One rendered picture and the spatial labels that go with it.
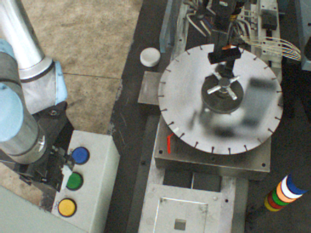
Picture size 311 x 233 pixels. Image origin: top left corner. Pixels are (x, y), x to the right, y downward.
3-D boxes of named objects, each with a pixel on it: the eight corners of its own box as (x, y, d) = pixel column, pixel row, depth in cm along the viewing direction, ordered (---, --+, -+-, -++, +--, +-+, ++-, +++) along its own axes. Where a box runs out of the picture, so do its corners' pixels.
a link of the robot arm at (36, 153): (8, 112, 53) (48, 119, 52) (19, 124, 57) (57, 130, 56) (-7, 152, 50) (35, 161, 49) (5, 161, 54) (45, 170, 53)
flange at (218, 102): (197, 108, 82) (197, 102, 80) (205, 72, 87) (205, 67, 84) (240, 116, 80) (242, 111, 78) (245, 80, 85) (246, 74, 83)
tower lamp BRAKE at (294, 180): (309, 195, 53) (316, 192, 50) (285, 193, 53) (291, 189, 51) (310, 172, 55) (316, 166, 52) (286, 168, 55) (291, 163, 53)
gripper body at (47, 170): (29, 186, 64) (2, 167, 53) (41, 148, 68) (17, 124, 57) (62, 193, 63) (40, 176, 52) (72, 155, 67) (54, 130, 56)
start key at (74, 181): (80, 191, 80) (78, 189, 78) (65, 188, 80) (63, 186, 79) (84, 176, 82) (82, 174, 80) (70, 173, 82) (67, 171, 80)
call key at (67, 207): (74, 218, 77) (71, 216, 75) (59, 214, 77) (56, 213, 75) (78, 202, 79) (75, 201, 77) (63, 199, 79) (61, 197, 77)
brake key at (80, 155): (86, 165, 83) (84, 162, 81) (72, 162, 83) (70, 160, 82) (90, 151, 85) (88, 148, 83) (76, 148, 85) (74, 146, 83)
